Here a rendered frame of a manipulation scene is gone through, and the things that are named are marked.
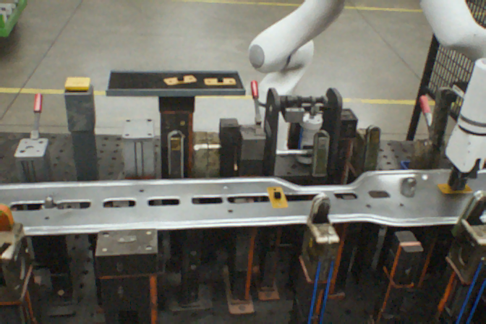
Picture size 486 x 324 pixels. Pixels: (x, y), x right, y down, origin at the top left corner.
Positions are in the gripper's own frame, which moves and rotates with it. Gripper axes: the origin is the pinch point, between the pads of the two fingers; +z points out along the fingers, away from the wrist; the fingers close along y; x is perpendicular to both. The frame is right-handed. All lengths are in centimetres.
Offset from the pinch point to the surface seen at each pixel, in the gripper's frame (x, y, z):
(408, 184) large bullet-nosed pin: -13.9, 0.9, -0.2
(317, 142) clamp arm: -34.1, -13.2, -4.6
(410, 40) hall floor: 198, -418, 105
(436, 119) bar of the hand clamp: -1.7, -14.0, -10.2
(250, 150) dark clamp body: -51, -16, -1
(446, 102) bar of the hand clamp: 0.9, -15.7, -14.5
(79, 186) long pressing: -94, -8, 3
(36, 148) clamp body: -104, -16, -3
